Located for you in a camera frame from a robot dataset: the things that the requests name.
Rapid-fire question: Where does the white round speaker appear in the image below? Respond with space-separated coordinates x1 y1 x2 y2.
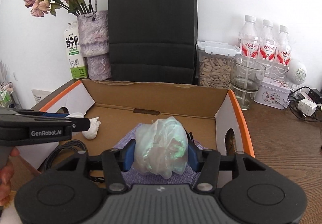
286 59 307 91

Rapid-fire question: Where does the purple ceramic vase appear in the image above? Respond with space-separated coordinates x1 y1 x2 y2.
77 10 112 81

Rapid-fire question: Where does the red cardboard box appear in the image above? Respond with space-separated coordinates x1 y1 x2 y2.
34 79 254 156

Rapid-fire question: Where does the black braided cable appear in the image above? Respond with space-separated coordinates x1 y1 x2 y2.
41 139 89 173

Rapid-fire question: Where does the clear glass cup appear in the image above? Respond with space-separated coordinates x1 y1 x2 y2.
230 57 266 110

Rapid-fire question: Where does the white floral tin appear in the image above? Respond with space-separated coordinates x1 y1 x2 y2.
254 77 290 110

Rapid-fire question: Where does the water bottle middle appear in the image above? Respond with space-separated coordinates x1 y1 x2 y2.
258 19 277 68

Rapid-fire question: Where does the white power adapter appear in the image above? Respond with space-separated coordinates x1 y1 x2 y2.
297 99 317 116

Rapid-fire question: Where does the clear seed container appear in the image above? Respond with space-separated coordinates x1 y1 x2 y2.
196 41 242 89

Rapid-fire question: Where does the water bottle right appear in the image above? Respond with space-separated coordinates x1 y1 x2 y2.
274 25 291 77

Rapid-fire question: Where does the white tissue ball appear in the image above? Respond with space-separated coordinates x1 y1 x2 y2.
67 112 101 140

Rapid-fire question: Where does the person left hand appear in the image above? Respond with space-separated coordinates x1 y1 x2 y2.
0 159 14 206

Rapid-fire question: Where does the plastic bag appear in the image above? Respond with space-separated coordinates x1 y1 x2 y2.
133 116 188 179

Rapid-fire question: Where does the water bottle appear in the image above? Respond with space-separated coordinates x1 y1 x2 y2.
237 15 259 59
274 25 291 77
258 19 277 68

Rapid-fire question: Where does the black paper bag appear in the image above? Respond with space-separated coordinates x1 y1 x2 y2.
108 0 198 84

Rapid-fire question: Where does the white green milk carton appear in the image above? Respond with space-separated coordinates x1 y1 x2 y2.
64 21 88 79

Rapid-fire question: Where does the water bottle left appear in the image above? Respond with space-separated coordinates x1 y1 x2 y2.
237 15 259 59

